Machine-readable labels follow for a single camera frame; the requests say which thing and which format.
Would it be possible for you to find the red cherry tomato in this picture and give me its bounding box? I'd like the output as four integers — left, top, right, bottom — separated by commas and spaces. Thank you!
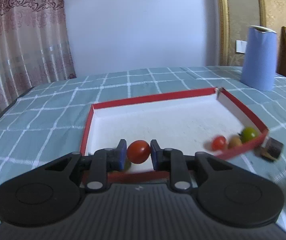
127, 140, 151, 164
211, 135, 227, 151

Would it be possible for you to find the small orange-yellow fruit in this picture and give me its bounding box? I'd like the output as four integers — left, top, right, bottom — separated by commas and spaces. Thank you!
228, 135, 242, 149

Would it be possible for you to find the patterned beige curtain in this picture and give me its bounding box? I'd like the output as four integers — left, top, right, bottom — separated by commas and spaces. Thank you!
0, 0, 76, 113

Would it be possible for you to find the gold picture frame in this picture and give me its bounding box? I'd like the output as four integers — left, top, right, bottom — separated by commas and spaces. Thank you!
218, 0, 266, 66

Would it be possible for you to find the green tomato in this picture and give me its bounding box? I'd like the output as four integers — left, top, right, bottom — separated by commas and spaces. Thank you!
240, 127, 258, 144

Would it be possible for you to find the blue electric kettle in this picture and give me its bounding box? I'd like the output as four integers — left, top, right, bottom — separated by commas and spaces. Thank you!
240, 25, 277, 91

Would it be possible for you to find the red shallow cardboard tray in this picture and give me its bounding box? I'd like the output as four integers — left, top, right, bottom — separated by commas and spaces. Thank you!
79, 87, 270, 186

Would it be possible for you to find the plaid teal bedsheet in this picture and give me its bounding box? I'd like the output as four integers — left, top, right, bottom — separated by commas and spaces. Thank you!
0, 66, 286, 230

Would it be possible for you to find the dark sugarcane piece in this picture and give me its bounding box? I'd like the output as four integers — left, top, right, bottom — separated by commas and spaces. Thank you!
260, 137, 284, 162

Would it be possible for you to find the white wall switch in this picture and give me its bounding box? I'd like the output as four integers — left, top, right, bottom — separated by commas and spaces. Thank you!
235, 40, 247, 54

